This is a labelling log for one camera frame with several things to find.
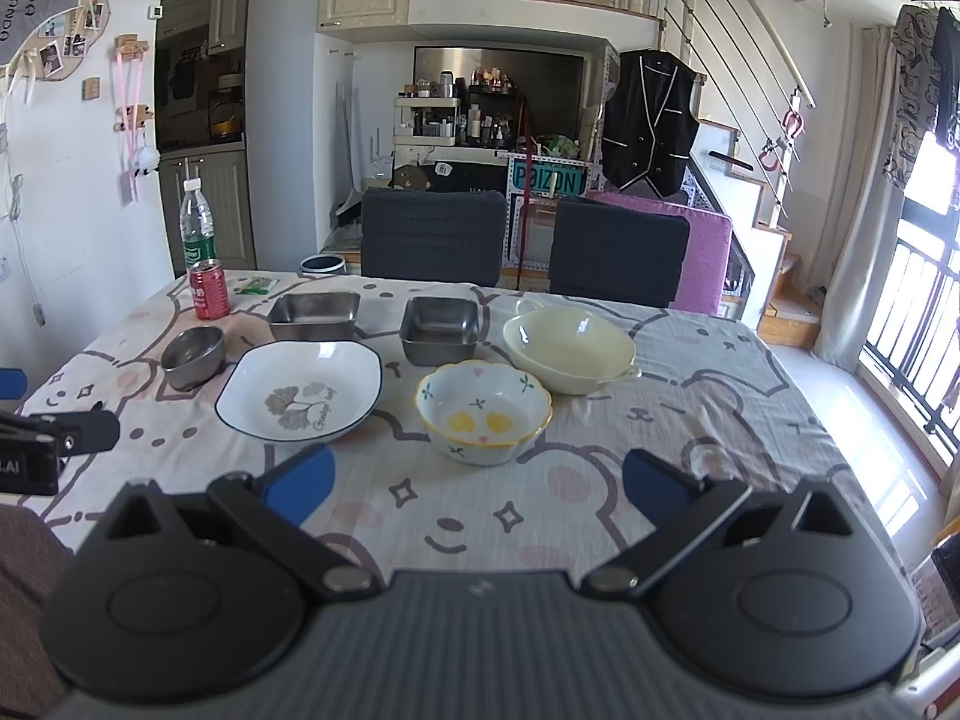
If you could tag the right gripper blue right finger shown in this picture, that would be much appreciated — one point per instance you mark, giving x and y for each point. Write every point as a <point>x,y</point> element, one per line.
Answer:
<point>685,511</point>

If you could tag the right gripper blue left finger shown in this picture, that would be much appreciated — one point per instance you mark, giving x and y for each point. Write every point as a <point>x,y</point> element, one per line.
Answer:
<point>267,513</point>

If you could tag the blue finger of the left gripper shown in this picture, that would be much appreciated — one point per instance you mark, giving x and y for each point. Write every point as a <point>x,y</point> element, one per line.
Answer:
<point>13,383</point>

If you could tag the cream two-handled ceramic bowl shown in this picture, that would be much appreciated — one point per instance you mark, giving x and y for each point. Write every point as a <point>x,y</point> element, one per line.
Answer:
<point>569,349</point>

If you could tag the rectangular steel container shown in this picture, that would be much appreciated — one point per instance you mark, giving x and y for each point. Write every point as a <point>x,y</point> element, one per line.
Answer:
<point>314,316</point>

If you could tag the floral yellow-rim ceramic bowl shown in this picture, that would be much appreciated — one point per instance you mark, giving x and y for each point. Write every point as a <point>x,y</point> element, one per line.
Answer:
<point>482,413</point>

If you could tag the square steel container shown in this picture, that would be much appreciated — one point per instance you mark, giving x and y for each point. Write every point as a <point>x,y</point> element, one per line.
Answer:
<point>437,331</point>

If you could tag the white leaf-print plate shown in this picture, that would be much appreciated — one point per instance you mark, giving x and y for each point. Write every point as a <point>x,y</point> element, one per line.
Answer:
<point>300,392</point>

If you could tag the small round steel bowl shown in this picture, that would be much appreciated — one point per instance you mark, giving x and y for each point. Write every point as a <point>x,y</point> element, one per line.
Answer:
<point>194,357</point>

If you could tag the bear-print tablecloth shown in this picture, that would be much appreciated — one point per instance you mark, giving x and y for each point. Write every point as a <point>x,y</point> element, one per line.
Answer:
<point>710,398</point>

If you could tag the purple cloth on chair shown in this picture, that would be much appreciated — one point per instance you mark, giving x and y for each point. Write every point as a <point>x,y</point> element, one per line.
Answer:
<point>707,252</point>

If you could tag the green snack packet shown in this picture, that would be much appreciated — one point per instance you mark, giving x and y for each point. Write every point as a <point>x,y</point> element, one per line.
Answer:
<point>255,286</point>

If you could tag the red soda can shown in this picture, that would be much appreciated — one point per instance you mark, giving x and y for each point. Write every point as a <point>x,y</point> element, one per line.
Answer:
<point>209,290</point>

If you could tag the grey trash bin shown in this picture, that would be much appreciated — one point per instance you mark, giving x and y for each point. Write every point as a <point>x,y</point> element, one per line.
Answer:
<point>323,265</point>

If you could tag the clear green-label water bottle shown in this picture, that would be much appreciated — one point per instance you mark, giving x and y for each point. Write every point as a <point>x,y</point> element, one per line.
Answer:
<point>196,224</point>

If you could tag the dark chair right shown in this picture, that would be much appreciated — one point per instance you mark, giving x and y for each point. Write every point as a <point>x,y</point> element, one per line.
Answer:
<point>615,254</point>

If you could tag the dark chair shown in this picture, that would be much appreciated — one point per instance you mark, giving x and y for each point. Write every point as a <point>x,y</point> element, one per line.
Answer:
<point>615,254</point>
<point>452,237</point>

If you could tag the dark chair left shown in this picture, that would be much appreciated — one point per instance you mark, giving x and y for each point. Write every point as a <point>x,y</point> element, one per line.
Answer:
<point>452,237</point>

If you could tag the grey kitchen cabinet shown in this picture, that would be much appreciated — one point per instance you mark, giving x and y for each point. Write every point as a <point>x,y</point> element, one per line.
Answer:
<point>223,174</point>

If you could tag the beige curtain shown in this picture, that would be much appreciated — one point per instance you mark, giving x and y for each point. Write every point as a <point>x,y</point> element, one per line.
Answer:
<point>864,231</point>

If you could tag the teal poizon sign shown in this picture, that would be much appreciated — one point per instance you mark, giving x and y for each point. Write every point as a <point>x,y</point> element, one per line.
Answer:
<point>545,177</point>

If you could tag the black vest with white trim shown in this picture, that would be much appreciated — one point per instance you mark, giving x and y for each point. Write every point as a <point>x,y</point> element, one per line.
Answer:
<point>649,126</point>

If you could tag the white shelf rack with bottles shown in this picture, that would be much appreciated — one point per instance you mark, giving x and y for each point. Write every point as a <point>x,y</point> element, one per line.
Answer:
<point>426,113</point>

